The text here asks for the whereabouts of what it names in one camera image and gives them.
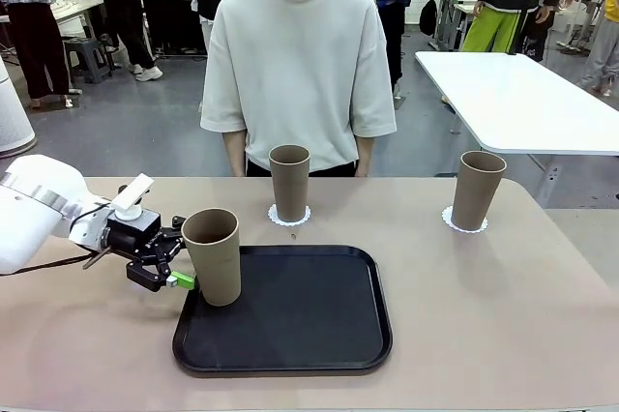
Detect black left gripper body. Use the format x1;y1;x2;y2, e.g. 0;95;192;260
105;211;169;267

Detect tall brown paper cup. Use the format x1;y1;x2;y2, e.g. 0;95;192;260
452;150;508;232
181;207;242;308
268;144;311;222

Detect white scalloped paper coaster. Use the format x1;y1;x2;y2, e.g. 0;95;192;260
267;203;312;228
441;205;489;235

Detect person right forearm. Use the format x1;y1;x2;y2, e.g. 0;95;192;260
221;131;249;178

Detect person left forearm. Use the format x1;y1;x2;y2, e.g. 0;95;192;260
354;133;378;178

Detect black trousers of person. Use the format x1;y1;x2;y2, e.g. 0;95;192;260
245;157;362;178

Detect black plastic serving tray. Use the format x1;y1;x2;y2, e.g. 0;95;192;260
172;245;394;377

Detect grey plastic step stool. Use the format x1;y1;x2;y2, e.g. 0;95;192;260
63;37;114;86

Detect beige sweatshirt torso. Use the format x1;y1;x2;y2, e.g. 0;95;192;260
199;0;398;174

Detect white desk with black cabinet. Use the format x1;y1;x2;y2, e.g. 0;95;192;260
137;0;209;58

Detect bystander with white sneakers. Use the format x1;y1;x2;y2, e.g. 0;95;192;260
88;0;164;83

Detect bystander in plaid shirt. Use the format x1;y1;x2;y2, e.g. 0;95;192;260
0;0;73;109

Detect black hanging backpack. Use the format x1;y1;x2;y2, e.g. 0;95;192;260
418;0;439;39

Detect white background work desk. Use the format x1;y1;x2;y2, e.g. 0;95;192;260
431;0;481;53

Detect large white side table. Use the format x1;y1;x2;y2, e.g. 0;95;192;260
414;50;619;209

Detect bystander in yellow top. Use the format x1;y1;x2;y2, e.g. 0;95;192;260
576;0;619;98

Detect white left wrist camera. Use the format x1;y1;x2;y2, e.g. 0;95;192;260
111;173;156;221

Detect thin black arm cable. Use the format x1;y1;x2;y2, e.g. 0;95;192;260
0;203;117;279

